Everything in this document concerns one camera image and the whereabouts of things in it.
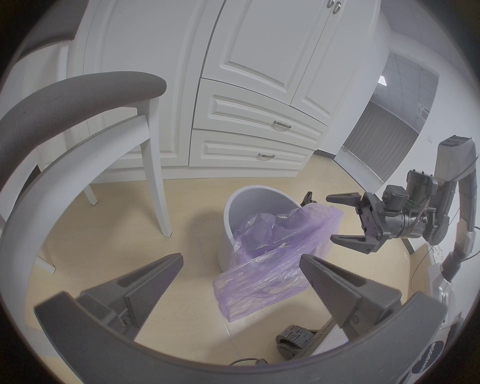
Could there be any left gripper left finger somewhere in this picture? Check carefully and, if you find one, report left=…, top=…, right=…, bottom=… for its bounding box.
left=77, top=253, right=184, bottom=342

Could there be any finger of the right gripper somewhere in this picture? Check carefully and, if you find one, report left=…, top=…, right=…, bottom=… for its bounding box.
left=330, top=233, right=376, bottom=255
left=325, top=191, right=364, bottom=206

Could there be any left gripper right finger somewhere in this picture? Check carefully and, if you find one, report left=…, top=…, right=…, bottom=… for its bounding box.
left=299, top=254, right=403, bottom=344

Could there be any purple plastic bag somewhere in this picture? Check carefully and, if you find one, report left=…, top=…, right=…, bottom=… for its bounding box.
left=212, top=202, right=344, bottom=323

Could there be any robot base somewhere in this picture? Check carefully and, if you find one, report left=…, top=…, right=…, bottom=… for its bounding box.
left=275, top=259, right=467, bottom=376

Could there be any white trash bin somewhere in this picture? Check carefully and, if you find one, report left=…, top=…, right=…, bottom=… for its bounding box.
left=217, top=184, right=304, bottom=272

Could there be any grey curtain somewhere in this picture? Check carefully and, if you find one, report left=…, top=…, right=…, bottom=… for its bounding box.
left=343, top=101, right=420, bottom=185

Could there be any white wardrobe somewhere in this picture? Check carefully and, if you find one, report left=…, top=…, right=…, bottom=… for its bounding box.
left=67, top=0, right=391, bottom=180

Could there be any white chair with grey pads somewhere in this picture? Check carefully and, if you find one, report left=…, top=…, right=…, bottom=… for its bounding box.
left=0, top=7, right=173, bottom=338

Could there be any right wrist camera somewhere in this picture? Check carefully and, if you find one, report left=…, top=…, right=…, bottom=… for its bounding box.
left=382, top=184, right=409, bottom=214

